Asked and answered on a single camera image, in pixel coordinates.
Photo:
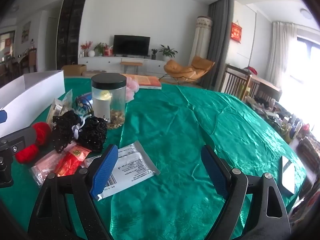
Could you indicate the white sheer curtain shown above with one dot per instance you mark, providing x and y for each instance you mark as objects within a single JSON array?
[{"x": 280, "y": 55}]

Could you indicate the white foil packet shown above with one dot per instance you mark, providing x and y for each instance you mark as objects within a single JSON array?
[{"x": 132, "y": 165}]

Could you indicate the pink clear packet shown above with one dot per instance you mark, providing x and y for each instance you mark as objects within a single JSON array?
[{"x": 46, "y": 166}]

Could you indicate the white television cabinet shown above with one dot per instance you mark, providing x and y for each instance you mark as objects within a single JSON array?
[{"x": 105, "y": 63}]

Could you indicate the red packet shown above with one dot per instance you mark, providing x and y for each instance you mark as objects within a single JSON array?
[{"x": 67, "y": 165}]

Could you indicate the wooden stool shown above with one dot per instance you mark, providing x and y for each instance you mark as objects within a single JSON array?
[{"x": 131, "y": 64}]

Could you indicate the red yarn ball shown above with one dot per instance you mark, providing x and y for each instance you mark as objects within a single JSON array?
[{"x": 42, "y": 132}]

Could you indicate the white cardboard box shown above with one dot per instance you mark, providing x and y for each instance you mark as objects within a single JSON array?
[{"x": 30, "y": 97}]

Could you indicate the white round vase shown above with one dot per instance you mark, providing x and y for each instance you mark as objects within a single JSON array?
[{"x": 91, "y": 53}]

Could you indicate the brown cardboard box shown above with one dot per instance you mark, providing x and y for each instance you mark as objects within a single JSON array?
[{"x": 73, "y": 70}]

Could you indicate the pink mesh bath puff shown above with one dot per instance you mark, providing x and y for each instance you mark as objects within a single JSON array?
[{"x": 132, "y": 88}]

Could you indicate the green satin tablecloth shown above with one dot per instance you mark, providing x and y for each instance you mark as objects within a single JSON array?
[{"x": 175, "y": 120}]

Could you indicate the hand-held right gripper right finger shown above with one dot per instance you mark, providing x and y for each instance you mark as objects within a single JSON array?
[{"x": 215, "y": 175}]

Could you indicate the blue patterned pouch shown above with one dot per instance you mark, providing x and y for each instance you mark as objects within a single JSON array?
[{"x": 83, "y": 102}]

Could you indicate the clear jar with black lid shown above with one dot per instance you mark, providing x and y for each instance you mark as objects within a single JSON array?
[{"x": 110, "y": 100}]

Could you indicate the tan paper packet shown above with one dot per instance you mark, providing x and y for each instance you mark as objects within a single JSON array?
[{"x": 56, "y": 110}]

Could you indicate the covered standing air conditioner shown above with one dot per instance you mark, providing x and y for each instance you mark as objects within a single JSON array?
[{"x": 201, "y": 40}]

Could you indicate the small green potted plant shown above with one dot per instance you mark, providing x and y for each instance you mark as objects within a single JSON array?
[{"x": 154, "y": 53}]

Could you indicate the wooden side desk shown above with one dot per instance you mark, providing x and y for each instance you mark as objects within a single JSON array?
[{"x": 265, "y": 85}]

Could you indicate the grey curtain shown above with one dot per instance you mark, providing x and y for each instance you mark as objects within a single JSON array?
[{"x": 217, "y": 42}]

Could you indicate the framed wall picture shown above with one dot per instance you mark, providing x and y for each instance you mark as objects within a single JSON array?
[{"x": 26, "y": 32}]

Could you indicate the black television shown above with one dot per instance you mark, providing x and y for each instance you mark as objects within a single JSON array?
[{"x": 132, "y": 45}]

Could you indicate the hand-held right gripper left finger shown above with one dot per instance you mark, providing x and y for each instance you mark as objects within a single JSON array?
[{"x": 105, "y": 172}]

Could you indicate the smartphone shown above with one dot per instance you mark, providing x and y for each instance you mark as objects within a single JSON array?
[{"x": 288, "y": 177}]

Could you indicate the pile of assorted clutter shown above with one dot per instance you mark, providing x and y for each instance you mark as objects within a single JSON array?
[{"x": 282, "y": 120}]

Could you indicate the red wall hanging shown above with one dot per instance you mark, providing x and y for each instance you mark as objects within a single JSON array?
[{"x": 236, "y": 32}]

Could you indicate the wooden dining set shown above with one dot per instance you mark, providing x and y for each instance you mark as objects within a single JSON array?
[{"x": 22, "y": 62}]

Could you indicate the orange lounge chair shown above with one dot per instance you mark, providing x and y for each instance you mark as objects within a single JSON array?
[{"x": 185, "y": 71}]

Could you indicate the large green potted plant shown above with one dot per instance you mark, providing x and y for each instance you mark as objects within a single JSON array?
[{"x": 168, "y": 51}]

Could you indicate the orange book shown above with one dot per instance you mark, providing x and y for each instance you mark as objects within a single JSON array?
[{"x": 147, "y": 81}]

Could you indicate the dark display cabinet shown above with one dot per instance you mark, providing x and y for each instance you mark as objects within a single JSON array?
[{"x": 70, "y": 30}]

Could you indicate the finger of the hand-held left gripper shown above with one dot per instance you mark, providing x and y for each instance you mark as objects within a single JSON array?
[
  {"x": 20, "y": 136},
  {"x": 2, "y": 116}
]

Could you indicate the dark wooden chair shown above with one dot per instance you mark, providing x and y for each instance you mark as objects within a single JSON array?
[{"x": 235, "y": 80}]

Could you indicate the green plant with red pot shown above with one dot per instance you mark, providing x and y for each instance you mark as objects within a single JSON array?
[{"x": 101, "y": 48}]

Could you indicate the red flowers in vase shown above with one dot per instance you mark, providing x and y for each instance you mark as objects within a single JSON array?
[{"x": 85, "y": 47}]

